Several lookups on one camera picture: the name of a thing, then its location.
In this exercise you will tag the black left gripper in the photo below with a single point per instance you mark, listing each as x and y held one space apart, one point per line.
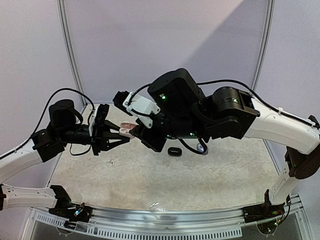
101 134

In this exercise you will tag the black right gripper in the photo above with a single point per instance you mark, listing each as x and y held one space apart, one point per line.
152 137

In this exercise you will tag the pink round charging case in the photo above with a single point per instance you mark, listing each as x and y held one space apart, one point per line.
125 128

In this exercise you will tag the black earbud charging case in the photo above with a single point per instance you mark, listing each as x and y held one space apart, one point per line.
174 151

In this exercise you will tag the blue-grey oval charging case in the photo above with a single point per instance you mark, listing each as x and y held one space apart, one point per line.
201 149

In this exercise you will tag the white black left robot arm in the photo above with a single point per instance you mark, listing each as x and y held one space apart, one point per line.
65 127

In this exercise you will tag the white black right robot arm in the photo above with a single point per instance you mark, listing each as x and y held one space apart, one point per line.
178 109

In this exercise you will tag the perforated white front panel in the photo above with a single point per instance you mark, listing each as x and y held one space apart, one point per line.
54 228

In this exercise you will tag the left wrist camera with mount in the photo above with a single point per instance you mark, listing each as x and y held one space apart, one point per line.
97 118

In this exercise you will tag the aluminium front rail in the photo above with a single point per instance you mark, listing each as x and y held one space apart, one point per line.
294 227

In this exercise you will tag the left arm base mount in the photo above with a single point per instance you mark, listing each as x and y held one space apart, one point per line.
73 212

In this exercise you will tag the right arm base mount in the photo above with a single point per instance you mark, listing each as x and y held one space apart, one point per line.
263 211

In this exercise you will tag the aluminium left corner post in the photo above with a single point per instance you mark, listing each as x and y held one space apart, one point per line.
68 45

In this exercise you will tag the aluminium corner post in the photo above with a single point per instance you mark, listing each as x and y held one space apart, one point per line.
68 45
264 42

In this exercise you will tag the aluminium right corner post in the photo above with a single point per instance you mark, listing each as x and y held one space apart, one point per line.
264 42

